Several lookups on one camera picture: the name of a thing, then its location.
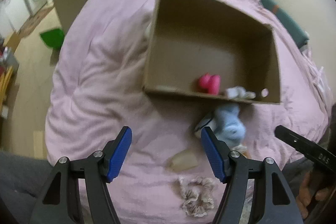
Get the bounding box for beige lace scrunchie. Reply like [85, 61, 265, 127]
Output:
[177, 177, 215, 218]

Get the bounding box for pink rubber toy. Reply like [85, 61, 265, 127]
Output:
[198, 73, 221, 95]

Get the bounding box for person right hand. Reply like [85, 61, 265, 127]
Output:
[295, 171, 335, 219]

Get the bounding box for fluffy light blue scrunchie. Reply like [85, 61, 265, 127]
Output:
[214, 103, 246, 148]

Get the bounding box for teal headboard cushion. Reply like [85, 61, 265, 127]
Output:
[260, 0, 309, 48]

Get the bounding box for green dustpan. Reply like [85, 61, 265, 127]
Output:
[39, 28, 65, 50]

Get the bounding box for wooden drying rack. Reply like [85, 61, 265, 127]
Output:
[0, 66, 14, 109]

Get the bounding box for white kitchen cabinet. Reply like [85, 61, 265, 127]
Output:
[1, 0, 30, 37]

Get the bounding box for brown cardboard box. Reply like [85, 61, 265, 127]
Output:
[143, 0, 281, 104]

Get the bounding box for pink bed comforter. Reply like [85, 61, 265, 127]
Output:
[45, 0, 330, 223]

